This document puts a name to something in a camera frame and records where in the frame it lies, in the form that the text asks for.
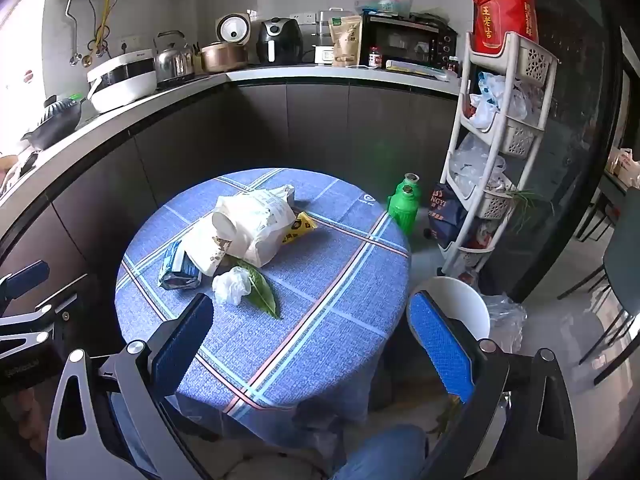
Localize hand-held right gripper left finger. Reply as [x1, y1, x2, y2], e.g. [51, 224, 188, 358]
[46, 292, 216, 480]

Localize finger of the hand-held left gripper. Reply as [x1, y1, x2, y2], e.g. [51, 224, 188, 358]
[0, 261, 50, 306]
[0, 293, 82, 359]

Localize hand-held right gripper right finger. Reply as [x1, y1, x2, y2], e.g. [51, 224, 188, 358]
[406, 290, 581, 480]

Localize white round waste bin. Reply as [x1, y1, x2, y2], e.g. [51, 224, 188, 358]
[409, 276, 491, 346]

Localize blue packet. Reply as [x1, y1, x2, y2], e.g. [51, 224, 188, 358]
[158, 240, 202, 291]

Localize white tissue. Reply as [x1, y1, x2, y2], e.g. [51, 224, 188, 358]
[212, 266, 252, 307]

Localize green vegetable leaf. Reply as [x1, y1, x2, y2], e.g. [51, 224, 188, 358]
[227, 255, 282, 320]

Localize white paper cup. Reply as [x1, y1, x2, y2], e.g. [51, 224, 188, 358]
[182, 209, 242, 277]

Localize yellow snack packet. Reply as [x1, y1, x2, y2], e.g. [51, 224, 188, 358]
[282, 211, 319, 246]

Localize person's left hand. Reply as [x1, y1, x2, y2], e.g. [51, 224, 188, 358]
[12, 391, 49, 441]

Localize clear crumpled plastic bag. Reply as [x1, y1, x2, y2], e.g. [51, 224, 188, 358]
[482, 294, 528, 361]

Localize red and white packets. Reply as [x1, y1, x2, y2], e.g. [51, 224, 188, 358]
[470, 220, 497, 256]

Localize person's right leg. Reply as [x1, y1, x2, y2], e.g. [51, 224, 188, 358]
[332, 424, 428, 480]

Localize dark blue shopping bag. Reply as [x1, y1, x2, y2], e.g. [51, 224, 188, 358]
[425, 183, 471, 256]

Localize black ribbed pot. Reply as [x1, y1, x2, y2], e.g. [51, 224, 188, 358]
[21, 95, 86, 151]

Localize green onion bunch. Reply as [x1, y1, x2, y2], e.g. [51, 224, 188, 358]
[505, 187, 556, 231]

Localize bundle of clear plastic bags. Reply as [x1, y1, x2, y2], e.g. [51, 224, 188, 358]
[448, 132, 508, 198]

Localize grey dining chair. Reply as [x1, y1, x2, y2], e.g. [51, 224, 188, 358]
[555, 200, 640, 366]

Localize white and black multicooker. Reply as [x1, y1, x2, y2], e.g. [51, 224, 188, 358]
[86, 49, 158, 114]

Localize black cooktop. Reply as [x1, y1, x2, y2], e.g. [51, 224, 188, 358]
[155, 74, 202, 92]

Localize black framed glass door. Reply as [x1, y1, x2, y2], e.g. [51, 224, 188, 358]
[500, 0, 626, 306]

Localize bundle of white plastic bags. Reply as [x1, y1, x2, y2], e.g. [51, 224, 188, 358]
[467, 71, 531, 130]

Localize dark kitchen base cabinet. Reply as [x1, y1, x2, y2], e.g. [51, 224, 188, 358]
[0, 77, 461, 346]

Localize pale bag on dining table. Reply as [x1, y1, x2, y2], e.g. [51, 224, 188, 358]
[607, 147, 640, 182]

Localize steel kettle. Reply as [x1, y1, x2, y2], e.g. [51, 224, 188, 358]
[152, 30, 196, 83]

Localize flat clear wrapped package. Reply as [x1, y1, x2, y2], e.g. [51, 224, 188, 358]
[385, 59, 448, 81]

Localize rice cooker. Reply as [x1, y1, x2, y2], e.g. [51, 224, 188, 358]
[200, 42, 249, 73]

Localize white plastic storage rack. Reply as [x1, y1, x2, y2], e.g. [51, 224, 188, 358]
[439, 31, 558, 281]

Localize black toaster oven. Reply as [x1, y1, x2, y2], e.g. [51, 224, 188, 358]
[360, 12, 458, 71]

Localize brown kraft paper pouch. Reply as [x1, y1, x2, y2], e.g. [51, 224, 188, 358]
[328, 15, 363, 67]

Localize black air fryer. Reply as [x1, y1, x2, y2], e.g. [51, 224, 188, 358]
[256, 17, 303, 66]

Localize metal steamer pot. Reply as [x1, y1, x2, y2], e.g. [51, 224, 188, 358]
[314, 6, 346, 51]

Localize red gift bag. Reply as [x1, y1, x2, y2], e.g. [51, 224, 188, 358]
[471, 0, 538, 56]

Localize blue and white flat packets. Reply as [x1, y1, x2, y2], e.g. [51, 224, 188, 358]
[356, 0, 413, 16]

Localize silver flexible hose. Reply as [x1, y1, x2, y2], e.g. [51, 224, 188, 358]
[64, 0, 82, 67]

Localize yellow gas hose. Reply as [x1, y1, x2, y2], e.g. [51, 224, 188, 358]
[95, 0, 113, 57]

